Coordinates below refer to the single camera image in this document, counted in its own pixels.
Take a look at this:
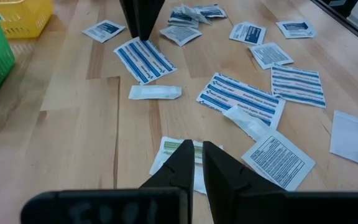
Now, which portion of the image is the white packet with green print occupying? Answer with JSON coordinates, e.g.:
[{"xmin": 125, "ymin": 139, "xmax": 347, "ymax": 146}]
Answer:
[{"xmin": 158, "ymin": 136, "xmax": 224, "ymax": 165}]

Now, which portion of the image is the yellow plastic basket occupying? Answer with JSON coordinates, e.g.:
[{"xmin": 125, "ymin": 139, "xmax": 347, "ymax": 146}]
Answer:
[{"xmin": 0, "ymin": 0, "xmax": 55, "ymax": 39}]

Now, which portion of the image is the white packet with black text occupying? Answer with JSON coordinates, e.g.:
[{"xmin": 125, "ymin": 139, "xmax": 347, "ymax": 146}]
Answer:
[{"xmin": 241, "ymin": 129, "xmax": 316, "ymax": 192}]

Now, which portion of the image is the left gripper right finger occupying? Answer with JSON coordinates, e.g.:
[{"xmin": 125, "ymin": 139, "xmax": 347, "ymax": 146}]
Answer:
[{"xmin": 203, "ymin": 141, "xmax": 284, "ymax": 224}]

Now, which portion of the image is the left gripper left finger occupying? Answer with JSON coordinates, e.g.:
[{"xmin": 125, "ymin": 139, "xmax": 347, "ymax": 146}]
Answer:
[{"xmin": 140, "ymin": 139, "xmax": 195, "ymax": 224}]

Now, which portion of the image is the large plain white gauze packet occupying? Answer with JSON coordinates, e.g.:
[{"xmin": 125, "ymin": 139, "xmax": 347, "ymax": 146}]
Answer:
[{"xmin": 329, "ymin": 110, "xmax": 358, "ymax": 171}]

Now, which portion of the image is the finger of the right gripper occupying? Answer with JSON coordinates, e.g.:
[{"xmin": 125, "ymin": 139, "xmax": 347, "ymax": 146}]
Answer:
[
  {"xmin": 119, "ymin": 0, "xmax": 140, "ymax": 39},
  {"xmin": 132, "ymin": 0, "xmax": 167, "ymax": 42}
]

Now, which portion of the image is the white packet with grey print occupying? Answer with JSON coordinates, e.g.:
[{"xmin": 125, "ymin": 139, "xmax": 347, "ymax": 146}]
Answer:
[{"xmin": 159, "ymin": 25, "xmax": 203, "ymax": 47}]

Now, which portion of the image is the white packet with blue label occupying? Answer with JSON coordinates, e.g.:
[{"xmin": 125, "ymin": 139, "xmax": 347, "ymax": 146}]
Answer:
[
  {"xmin": 194, "ymin": 3, "xmax": 228, "ymax": 19},
  {"xmin": 228, "ymin": 21, "xmax": 267, "ymax": 46},
  {"xmin": 167, "ymin": 5, "xmax": 200, "ymax": 29},
  {"xmin": 275, "ymin": 20, "xmax": 318, "ymax": 40},
  {"xmin": 81, "ymin": 19, "xmax": 126, "ymax": 44}
]

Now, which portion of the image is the wide blue striped bandage packet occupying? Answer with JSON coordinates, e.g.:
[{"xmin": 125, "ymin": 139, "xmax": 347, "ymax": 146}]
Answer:
[{"xmin": 270, "ymin": 63, "xmax": 327, "ymax": 109}]

